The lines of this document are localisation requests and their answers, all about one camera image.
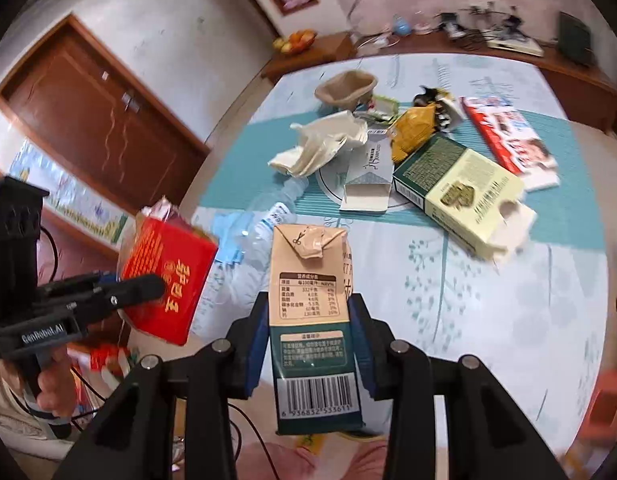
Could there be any red cigarette box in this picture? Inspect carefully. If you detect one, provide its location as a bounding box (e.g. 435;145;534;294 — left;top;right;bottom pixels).
118;197;218;346

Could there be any beige green milk carton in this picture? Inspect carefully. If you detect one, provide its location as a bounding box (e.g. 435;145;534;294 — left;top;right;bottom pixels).
268;224;363;436

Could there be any clear plastic water bottle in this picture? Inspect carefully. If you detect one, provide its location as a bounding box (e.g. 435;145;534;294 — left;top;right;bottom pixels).
191;178;309;342

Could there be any blue face mask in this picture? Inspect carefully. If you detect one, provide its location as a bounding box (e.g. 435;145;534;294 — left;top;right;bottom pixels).
211;211;254;266

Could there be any beige paper bag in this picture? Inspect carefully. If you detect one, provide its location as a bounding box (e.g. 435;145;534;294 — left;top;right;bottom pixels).
267;110;368;178

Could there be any white small carton box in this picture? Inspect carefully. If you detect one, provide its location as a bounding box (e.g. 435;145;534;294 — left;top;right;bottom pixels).
340;133;393;214

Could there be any yellow snack wrapper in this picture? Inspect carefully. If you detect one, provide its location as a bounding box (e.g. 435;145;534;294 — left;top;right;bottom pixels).
388;104;435;165

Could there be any brown paper pulp bowl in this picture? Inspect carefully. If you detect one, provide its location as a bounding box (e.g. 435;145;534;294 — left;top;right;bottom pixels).
314;70;378;112

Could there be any person left hand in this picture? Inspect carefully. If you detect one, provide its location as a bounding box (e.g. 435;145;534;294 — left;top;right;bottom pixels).
36;346;76;418

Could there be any brown wooden door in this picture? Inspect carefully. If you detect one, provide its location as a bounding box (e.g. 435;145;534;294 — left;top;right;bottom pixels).
0;14;210;214

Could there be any patterned light blue tablecloth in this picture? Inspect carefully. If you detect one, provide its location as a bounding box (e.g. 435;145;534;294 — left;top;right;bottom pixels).
190;52;610;456

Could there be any green cream carton box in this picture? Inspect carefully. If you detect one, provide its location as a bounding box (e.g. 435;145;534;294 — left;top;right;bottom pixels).
393;134;537;263

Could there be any red white chocolate box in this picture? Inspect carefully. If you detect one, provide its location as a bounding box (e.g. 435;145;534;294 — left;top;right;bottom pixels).
461;96;560;192

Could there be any fruit bowl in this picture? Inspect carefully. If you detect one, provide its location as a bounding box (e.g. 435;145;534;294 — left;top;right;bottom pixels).
273;29;317;56

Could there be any wooden tv cabinet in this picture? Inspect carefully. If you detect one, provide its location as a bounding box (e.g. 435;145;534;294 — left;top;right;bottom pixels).
251;32;617;131

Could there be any white set-top box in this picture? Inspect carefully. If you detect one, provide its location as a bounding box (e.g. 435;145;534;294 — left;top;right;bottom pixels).
485;32;544;58

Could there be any dark green air fryer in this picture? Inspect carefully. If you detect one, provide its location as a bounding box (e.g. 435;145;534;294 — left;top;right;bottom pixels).
557;12;595;67

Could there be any black cable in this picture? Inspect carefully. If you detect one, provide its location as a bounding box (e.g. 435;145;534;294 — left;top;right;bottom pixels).
37;224;282;480

